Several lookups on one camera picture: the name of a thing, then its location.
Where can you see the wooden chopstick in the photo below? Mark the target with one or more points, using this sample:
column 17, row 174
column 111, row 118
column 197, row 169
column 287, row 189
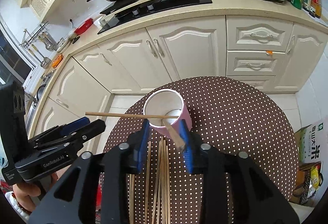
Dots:
column 147, row 185
column 163, row 182
column 178, row 141
column 139, row 116
column 157, row 184
column 168, row 186

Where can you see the red tray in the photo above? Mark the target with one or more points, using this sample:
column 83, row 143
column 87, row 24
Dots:
column 84, row 26

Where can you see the wall utensil rack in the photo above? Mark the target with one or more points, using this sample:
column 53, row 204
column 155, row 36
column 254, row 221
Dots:
column 39, row 34

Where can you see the black induction cooker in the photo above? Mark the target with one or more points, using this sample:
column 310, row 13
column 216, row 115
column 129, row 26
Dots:
column 116, row 6

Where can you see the orange sponge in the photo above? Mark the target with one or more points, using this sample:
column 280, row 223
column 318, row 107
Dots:
column 57, row 61

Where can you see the rice cardboard box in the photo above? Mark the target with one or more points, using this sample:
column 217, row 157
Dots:
column 311, row 179

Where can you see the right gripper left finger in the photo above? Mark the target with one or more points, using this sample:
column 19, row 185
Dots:
column 72, row 199

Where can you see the person left hand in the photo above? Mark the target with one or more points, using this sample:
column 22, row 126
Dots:
column 24, row 192

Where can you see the lower cabinets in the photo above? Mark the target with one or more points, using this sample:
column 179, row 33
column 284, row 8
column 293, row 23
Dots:
column 271, row 55

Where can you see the brown polka dot tablecloth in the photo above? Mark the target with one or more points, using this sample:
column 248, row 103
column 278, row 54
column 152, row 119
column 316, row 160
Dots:
column 231, row 116

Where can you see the steel sink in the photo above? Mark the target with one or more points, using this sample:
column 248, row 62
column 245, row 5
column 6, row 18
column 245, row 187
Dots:
column 33, row 101

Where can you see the window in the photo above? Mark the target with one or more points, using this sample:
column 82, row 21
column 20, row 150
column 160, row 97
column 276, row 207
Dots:
column 14, row 64

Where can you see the black gas hob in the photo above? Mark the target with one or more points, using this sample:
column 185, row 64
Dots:
column 146, row 9

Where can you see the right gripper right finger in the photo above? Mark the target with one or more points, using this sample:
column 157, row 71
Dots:
column 255, row 198

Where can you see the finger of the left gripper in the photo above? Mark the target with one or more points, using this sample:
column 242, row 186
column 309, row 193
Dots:
column 60, row 131
column 79, row 136

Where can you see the red sauce bottle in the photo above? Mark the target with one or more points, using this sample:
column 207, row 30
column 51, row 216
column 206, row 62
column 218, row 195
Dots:
column 315, row 8

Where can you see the pink paper cup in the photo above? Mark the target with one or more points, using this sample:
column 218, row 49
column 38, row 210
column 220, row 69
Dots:
column 167, row 102

